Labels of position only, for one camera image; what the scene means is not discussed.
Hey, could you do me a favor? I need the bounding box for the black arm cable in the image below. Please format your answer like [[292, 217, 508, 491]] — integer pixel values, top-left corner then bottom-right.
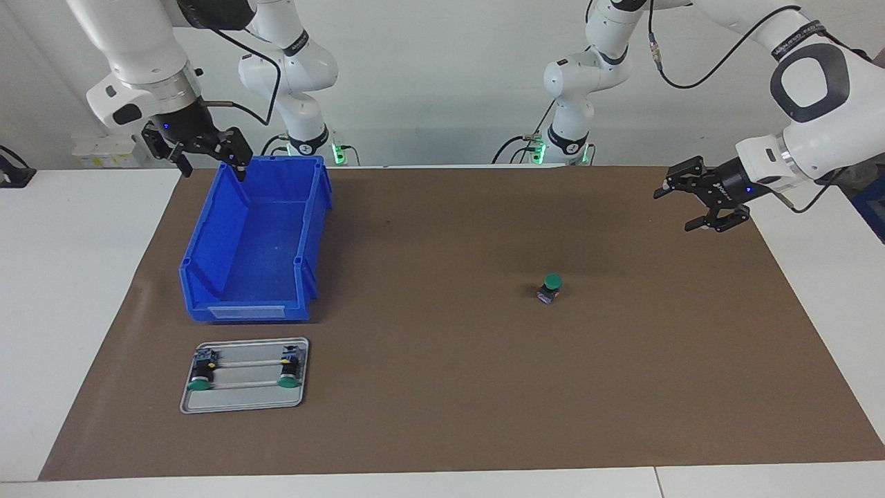
[[207, 26, 283, 127], [646, 0, 855, 214]]

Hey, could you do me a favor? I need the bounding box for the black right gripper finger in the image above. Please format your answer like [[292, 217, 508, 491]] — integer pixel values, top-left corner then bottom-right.
[[142, 124, 194, 178], [204, 127, 253, 182]]

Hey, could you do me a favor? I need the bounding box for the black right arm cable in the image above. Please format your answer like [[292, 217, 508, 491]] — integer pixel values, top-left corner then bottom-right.
[[207, 26, 283, 127]]

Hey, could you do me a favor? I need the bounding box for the blue plastic storage bin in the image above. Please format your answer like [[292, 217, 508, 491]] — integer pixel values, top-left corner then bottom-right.
[[178, 155, 334, 324]]

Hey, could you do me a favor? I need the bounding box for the brown table mat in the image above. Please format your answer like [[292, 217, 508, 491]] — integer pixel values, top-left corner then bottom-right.
[[38, 165, 885, 482]]

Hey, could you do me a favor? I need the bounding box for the silver metal tray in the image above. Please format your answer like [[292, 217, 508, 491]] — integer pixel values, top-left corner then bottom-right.
[[180, 337, 310, 415]]

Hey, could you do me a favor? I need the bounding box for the white box with yellow label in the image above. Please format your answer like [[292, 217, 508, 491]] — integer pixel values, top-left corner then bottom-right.
[[71, 133, 149, 169]]

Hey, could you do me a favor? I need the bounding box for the blue crate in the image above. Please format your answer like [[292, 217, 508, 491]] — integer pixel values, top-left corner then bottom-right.
[[854, 183, 885, 244]]

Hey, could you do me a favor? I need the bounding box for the black table clamp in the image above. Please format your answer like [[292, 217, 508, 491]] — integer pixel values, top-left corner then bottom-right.
[[0, 145, 37, 189]]

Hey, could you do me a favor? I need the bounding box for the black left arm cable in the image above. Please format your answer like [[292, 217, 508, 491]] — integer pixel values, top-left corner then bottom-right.
[[646, 0, 855, 214]]

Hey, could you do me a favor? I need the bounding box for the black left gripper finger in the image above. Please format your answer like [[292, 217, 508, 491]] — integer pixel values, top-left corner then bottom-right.
[[684, 201, 751, 232], [653, 156, 723, 200]]

